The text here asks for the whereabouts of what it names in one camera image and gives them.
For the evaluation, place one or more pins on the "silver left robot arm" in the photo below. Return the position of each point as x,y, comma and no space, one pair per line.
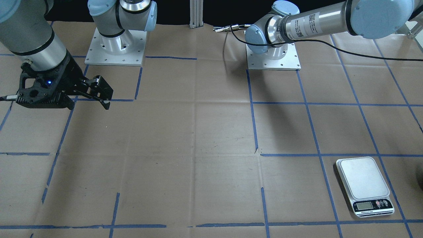
370,19

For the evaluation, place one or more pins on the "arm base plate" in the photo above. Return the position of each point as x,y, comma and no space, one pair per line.
279,58
124,50

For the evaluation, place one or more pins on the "aluminium frame post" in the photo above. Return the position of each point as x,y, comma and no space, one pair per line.
196,8

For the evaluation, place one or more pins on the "silver digital kitchen scale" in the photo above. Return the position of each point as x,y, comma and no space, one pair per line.
365,188

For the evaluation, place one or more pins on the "brown paper table cover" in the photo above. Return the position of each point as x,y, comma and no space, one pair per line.
195,144

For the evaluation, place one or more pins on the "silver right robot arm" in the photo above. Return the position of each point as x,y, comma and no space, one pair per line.
44,34

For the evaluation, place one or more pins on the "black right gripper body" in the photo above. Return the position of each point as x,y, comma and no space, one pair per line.
70,74

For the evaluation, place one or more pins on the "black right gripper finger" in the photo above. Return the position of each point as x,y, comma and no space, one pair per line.
99,89
104,102

